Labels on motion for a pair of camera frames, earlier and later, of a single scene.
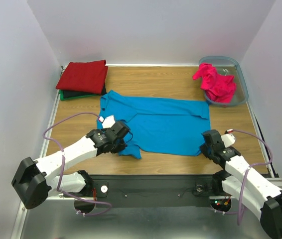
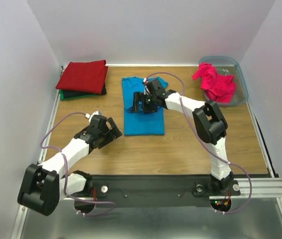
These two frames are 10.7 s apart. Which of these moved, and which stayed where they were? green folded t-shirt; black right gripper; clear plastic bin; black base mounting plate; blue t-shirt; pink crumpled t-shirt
Moved: blue t-shirt; black right gripper
Stayed: pink crumpled t-shirt; clear plastic bin; green folded t-shirt; black base mounting plate
